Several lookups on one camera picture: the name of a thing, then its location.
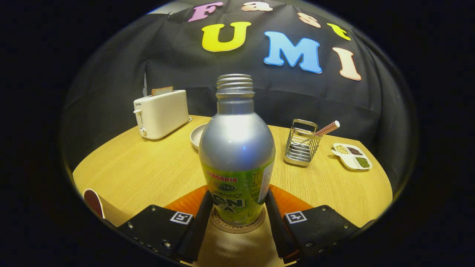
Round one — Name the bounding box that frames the red checkered stick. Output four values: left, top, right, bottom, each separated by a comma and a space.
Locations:
315, 121, 340, 137

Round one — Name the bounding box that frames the white round plate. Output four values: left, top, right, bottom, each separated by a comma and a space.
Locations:
190, 123, 208, 151

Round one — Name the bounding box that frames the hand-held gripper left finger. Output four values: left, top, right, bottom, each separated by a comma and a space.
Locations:
118, 185, 215, 264

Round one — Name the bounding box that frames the beige cup with handle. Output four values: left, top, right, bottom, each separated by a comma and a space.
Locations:
83, 188, 132, 227

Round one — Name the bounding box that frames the silver bottle with green label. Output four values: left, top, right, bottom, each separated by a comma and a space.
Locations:
199, 74, 276, 225

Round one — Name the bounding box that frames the black backdrop cloth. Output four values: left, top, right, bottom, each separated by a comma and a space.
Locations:
61, 0, 418, 186

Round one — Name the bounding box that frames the metal wire basket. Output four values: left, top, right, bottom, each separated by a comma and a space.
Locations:
284, 119, 323, 167

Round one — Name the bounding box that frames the white divided dish with beans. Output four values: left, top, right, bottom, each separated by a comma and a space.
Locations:
331, 143, 373, 171

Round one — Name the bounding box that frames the wooden table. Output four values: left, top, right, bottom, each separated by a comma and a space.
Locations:
72, 115, 393, 267

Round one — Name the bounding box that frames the white toaster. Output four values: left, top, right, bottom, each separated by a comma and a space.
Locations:
133, 90, 192, 140

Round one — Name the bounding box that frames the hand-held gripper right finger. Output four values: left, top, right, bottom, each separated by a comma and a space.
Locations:
264, 185, 362, 264

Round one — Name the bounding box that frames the round wooden coaster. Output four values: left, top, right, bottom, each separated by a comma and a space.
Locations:
209, 208, 266, 234

